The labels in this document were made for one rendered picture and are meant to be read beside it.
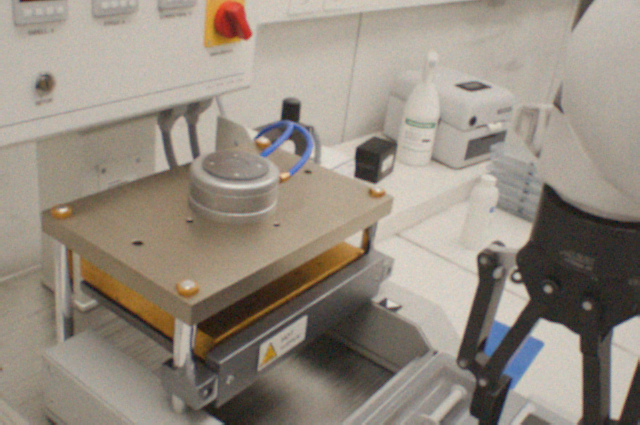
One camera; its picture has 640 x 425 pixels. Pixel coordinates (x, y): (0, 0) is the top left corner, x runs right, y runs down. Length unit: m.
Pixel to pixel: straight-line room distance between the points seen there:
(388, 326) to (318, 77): 0.91
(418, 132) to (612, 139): 1.30
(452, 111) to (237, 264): 1.10
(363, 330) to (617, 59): 0.52
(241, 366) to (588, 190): 0.30
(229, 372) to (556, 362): 0.70
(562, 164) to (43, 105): 0.42
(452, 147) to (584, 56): 1.32
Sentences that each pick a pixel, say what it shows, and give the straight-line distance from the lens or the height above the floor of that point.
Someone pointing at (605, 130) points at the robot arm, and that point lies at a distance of 0.29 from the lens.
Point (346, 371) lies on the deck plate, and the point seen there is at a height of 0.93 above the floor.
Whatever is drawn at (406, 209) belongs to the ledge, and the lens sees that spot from 1.40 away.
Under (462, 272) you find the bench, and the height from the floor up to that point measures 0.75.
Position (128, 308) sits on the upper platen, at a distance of 0.64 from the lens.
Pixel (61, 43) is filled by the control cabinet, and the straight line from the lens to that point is 0.64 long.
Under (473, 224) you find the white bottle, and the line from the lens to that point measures 1.38.
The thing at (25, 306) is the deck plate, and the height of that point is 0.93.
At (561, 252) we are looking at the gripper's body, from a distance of 0.45.
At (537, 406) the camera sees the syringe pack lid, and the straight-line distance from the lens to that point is 0.65.
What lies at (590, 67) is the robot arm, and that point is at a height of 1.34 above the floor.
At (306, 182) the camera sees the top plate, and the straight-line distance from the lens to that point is 0.70.
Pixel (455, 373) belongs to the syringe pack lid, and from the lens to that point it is 0.66.
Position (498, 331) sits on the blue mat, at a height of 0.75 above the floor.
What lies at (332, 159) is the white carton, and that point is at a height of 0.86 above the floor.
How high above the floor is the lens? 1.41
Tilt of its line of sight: 25 degrees down
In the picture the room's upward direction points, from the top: 8 degrees clockwise
